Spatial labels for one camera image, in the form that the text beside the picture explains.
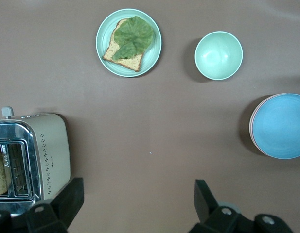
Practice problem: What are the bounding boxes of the green plate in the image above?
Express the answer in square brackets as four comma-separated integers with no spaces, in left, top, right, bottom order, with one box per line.
[95,8,162,78]

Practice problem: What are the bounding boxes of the brown table mat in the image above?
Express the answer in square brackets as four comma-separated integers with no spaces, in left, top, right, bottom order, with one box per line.
[0,0,300,233]

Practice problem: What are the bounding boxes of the toast slice with seeds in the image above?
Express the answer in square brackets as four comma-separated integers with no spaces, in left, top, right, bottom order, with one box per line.
[102,18,144,73]

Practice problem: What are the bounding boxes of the blue plate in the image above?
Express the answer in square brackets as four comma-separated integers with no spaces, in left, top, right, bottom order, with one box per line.
[252,94,300,160]

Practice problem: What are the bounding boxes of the green bowl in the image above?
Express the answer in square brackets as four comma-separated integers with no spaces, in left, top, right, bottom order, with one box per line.
[194,31,244,81]

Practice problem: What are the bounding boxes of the green lettuce leaf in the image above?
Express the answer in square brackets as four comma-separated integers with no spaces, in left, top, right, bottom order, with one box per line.
[112,16,154,61]

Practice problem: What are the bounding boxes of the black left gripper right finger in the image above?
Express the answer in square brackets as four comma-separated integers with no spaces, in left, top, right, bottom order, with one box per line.
[188,179,295,233]

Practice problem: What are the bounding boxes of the pink plate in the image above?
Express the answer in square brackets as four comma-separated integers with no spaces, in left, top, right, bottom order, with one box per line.
[249,93,300,158]

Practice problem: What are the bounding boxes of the beige and chrome toaster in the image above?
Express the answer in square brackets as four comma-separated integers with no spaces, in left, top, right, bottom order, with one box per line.
[0,106,71,216]

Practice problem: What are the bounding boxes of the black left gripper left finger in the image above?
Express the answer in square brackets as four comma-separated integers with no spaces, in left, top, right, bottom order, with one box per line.
[0,177,85,233]

